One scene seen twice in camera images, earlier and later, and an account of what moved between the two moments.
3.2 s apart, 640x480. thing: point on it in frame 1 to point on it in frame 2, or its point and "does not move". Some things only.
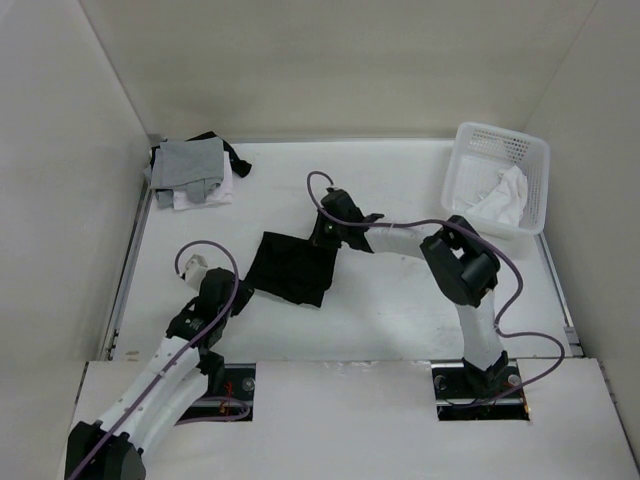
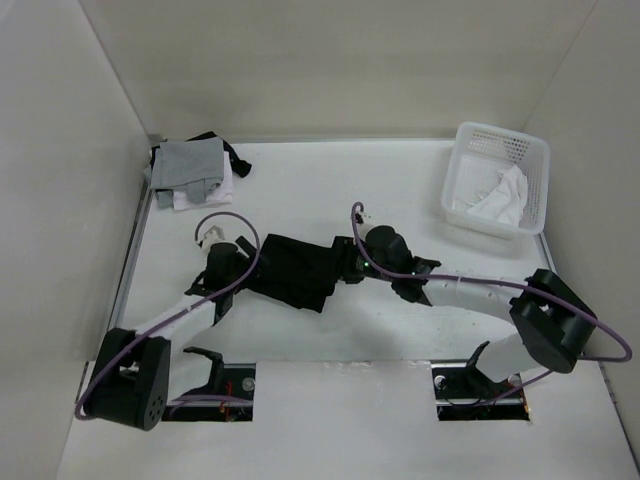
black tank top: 293,268 does not move
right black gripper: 318,235 to 345,253
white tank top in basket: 505,204 does not move
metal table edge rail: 112,344 does not move
